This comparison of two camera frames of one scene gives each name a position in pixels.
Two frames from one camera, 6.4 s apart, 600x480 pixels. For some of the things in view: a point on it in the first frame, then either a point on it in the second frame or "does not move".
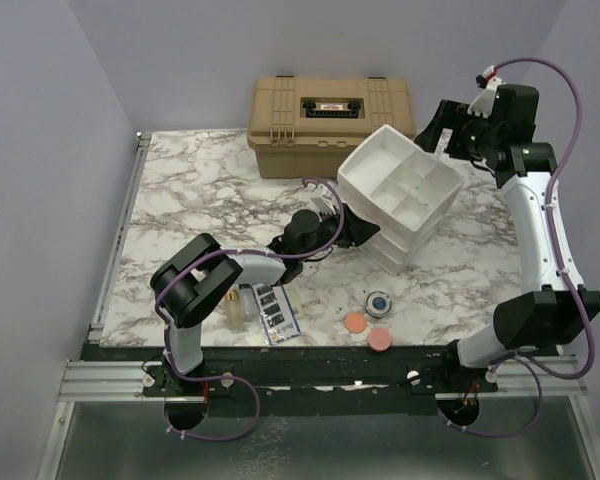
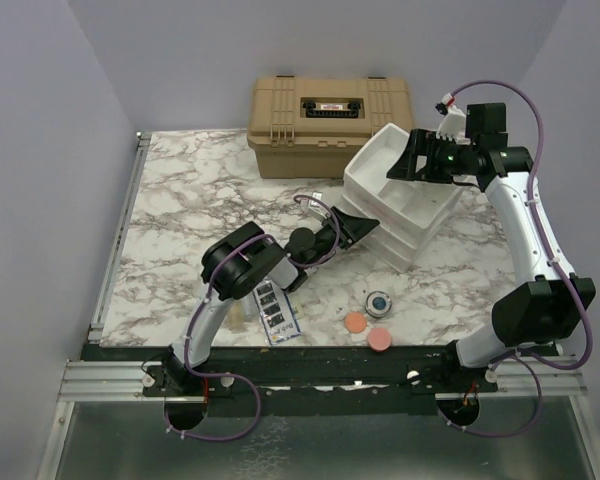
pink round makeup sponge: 379,339 does not move
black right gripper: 451,114 → 421,142
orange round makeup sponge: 355,322 does not move
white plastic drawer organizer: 402,187 does not move
